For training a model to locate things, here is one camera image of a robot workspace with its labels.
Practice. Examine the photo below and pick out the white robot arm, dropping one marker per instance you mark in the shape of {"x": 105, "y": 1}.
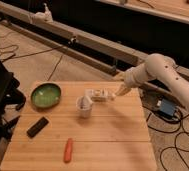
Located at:
{"x": 156, "y": 67}

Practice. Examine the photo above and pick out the white rectangular box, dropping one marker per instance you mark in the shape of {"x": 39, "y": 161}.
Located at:
{"x": 100, "y": 95}

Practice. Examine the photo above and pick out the white cup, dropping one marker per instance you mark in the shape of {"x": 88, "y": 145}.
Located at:
{"x": 84, "y": 106}

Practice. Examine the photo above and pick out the green bowl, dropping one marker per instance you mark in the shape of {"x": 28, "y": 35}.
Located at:
{"x": 45, "y": 95}

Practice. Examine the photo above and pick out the orange carrot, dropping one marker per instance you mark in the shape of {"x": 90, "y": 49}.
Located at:
{"x": 68, "y": 150}

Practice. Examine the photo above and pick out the black remote control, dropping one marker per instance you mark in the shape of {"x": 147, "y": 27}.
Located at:
{"x": 37, "y": 127}

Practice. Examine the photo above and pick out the blue electronic box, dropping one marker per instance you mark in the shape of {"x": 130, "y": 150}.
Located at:
{"x": 166, "y": 108}

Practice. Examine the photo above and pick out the metal floor rail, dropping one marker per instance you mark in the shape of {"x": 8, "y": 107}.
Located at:
{"x": 126, "y": 34}

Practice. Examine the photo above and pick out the white object on rail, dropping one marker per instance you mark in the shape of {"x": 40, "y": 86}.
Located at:
{"x": 45, "y": 16}

